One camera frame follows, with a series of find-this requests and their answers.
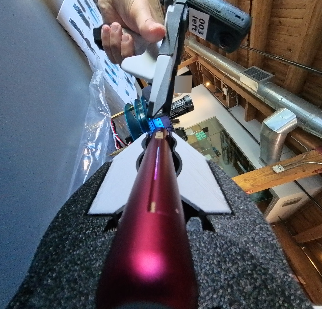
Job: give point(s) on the black screwdriver bit holder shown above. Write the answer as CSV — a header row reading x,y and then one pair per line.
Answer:
x,y
182,105

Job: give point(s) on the silver duct elbow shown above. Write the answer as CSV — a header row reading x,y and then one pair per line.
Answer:
x,y
276,135

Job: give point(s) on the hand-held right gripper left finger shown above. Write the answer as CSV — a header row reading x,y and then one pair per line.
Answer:
x,y
115,185

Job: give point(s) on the printed instruction sheet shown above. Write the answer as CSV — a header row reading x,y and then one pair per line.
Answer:
x,y
83,24

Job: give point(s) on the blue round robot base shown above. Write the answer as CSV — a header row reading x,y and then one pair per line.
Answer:
x,y
140,115

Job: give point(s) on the glass partition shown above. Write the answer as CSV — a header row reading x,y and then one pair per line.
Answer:
x,y
221,142

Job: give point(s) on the person's left hand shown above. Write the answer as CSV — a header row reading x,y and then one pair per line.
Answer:
x,y
125,9

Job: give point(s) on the large clear plastic bag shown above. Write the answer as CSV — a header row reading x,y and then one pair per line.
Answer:
x,y
95,127

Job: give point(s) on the black servo motor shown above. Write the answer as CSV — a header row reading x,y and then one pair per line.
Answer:
x,y
167,124

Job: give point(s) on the long silver ventilation duct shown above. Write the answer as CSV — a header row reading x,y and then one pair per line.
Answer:
x,y
289,97

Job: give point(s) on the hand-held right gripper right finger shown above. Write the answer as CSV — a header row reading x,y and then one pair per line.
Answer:
x,y
201,185

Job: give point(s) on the red electric screwdriver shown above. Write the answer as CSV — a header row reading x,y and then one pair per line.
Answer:
x,y
151,226

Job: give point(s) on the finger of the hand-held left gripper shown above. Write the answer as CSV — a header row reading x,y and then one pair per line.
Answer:
x,y
162,82
182,37

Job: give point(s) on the duct vent grille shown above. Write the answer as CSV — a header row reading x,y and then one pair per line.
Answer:
x,y
256,73

